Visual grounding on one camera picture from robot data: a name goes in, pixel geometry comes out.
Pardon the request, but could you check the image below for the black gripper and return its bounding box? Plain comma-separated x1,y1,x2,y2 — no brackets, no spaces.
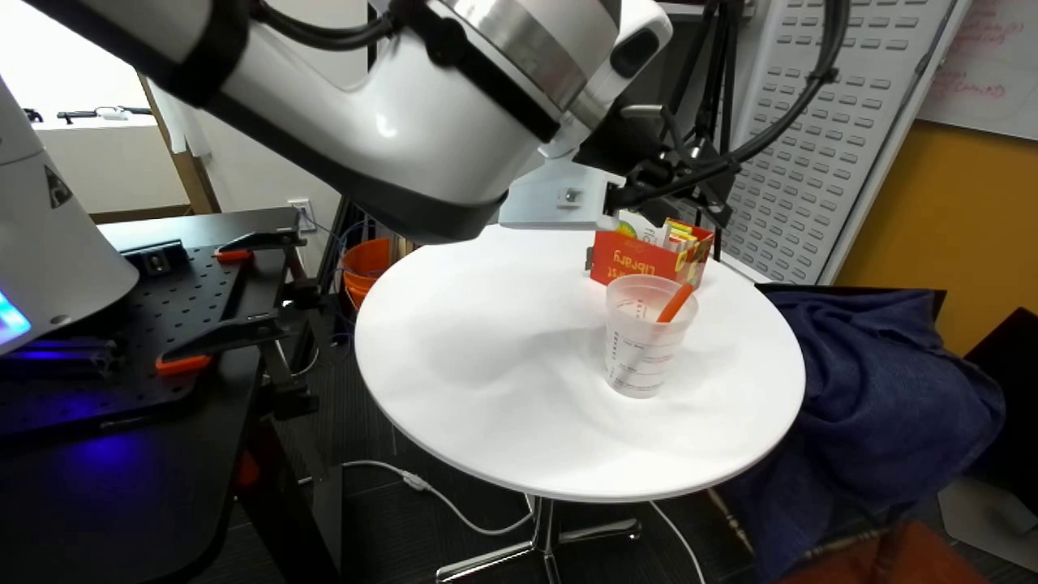
605,125,747,220

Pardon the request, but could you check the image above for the orange marker pen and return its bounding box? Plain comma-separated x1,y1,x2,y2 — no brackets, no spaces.
619,280,702,365

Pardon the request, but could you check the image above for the clear plastic cup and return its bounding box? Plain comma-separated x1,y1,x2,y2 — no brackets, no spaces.
600,269,702,401

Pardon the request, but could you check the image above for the red box of colourful items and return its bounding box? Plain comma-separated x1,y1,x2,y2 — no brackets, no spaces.
587,204,721,291

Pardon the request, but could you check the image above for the tall black tripod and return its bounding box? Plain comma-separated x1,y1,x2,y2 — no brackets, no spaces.
667,0,759,260

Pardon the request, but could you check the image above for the white perforated panel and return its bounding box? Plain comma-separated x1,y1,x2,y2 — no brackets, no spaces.
716,0,968,287

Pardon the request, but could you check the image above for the navy blue cloth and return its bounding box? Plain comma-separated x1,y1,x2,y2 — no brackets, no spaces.
744,282,1008,584

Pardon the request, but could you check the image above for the orange bucket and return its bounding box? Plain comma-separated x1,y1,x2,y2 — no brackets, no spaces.
340,234,398,311

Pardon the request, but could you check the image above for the chrome table base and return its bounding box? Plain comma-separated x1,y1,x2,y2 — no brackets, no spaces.
431,497,647,584

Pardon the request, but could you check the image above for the black box cabinet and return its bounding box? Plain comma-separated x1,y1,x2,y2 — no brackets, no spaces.
957,306,1038,518

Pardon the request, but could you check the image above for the small black display device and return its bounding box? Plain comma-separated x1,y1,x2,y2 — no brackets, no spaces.
119,237,190,280

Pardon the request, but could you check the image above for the black perforated robot table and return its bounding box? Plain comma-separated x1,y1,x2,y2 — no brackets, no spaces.
0,204,328,584

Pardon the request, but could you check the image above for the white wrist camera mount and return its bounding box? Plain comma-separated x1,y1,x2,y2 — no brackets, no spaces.
500,158,614,229

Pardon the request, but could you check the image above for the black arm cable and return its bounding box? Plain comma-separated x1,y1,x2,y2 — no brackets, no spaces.
615,0,851,209

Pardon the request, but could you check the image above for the thin white floor cable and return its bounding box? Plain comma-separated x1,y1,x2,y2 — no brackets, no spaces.
648,499,714,584

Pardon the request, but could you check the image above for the thick white floor cable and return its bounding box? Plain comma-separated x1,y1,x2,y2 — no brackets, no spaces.
340,455,543,538

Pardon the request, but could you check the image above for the small black orange-handled clamp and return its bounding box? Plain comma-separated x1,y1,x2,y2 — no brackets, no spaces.
210,226,308,269

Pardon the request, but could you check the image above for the large black orange-handled clamp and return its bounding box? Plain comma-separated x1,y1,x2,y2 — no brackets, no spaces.
153,307,292,380

